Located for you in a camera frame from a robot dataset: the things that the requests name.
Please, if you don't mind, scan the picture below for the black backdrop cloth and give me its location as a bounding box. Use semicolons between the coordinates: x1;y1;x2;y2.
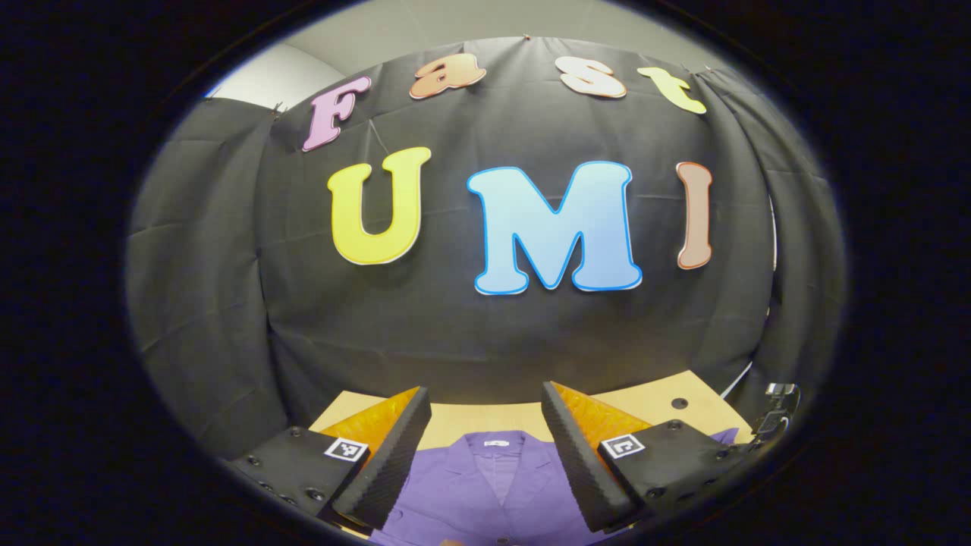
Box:
125;36;847;460

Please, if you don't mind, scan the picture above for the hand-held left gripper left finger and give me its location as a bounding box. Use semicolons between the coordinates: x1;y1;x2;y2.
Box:
226;385;433;532

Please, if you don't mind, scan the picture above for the white cable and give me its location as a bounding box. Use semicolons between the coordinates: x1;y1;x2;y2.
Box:
721;196;779;400

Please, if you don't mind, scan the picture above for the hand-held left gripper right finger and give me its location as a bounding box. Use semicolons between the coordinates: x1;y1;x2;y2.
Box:
540;381;756;533

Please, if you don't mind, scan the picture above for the purple jacket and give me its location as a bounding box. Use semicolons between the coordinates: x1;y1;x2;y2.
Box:
369;427;740;546

